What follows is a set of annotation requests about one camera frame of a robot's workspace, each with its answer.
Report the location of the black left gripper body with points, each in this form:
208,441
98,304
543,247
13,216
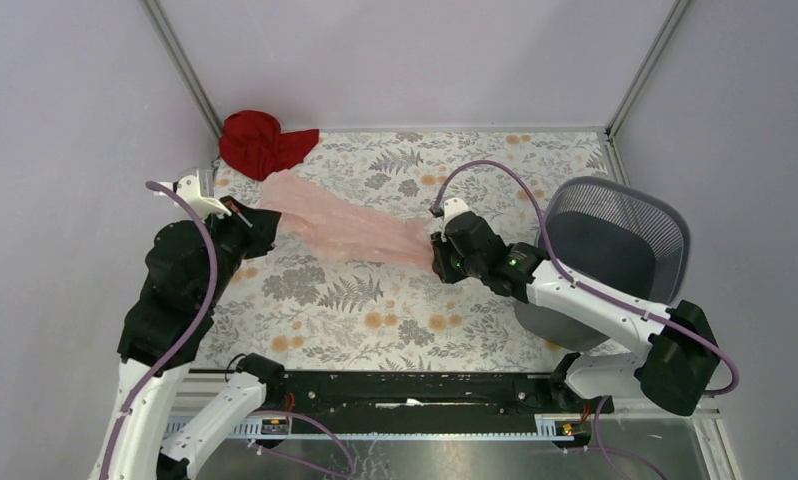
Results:
233,232

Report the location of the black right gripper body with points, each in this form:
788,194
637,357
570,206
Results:
472,266

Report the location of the pink plastic trash bag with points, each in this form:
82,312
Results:
338,230

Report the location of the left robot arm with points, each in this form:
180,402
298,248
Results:
188,268

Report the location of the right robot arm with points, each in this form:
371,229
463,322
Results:
671,351

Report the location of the grey slotted trash bin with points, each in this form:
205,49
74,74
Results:
630,241

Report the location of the red crumpled cloth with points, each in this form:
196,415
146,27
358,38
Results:
253,144

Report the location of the floral patterned table mat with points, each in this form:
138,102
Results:
309,312

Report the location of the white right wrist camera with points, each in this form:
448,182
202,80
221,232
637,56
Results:
448,210

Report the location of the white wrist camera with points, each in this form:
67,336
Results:
448,210
196,187

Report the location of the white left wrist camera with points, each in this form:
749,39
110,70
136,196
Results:
196,187

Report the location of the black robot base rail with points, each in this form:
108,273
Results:
311,395

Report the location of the white slotted cable duct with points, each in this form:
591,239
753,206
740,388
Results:
396,425

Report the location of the aluminium frame post left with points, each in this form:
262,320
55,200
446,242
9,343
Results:
166,33

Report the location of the aluminium frame post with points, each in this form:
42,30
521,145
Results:
662,39
166,33

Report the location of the aluminium frame post right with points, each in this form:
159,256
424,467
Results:
662,39

